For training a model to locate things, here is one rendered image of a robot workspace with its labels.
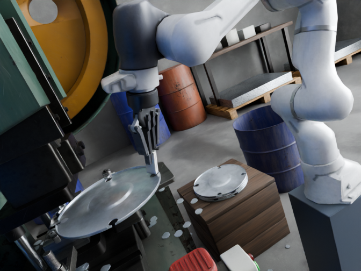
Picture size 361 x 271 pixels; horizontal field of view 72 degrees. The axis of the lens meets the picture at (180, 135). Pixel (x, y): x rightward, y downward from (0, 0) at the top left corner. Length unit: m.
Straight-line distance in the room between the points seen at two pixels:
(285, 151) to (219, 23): 1.19
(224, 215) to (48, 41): 0.99
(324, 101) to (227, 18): 0.35
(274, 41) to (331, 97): 4.37
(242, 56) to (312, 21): 3.88
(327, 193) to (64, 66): 0.99
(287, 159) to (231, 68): 3.09
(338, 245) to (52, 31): 1.19
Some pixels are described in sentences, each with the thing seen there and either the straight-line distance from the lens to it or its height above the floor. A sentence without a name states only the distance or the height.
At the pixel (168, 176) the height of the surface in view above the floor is 0.78.
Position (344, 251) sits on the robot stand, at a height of 0.29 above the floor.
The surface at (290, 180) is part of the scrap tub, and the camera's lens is 1.74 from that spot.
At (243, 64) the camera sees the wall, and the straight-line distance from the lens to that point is 4.67.
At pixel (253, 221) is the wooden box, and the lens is 1.32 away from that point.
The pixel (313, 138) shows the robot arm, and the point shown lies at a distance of 0.85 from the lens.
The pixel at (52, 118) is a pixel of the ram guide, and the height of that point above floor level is 1.03.
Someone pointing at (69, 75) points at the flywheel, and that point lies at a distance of 1.01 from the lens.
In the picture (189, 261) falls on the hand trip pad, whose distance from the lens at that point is 0.44.
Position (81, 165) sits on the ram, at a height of 0.91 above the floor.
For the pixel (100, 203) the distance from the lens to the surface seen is 0.69.
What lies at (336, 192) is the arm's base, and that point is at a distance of 0.93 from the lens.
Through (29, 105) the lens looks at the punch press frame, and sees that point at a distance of 0.46.
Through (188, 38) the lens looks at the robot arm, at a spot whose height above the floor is 1.07.
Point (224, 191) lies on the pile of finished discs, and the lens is 1.25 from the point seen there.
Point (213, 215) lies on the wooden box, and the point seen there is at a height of 0.35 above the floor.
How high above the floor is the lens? 1.06
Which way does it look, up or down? 18 degrees down
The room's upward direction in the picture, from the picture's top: 22 degrees counter-clockwise
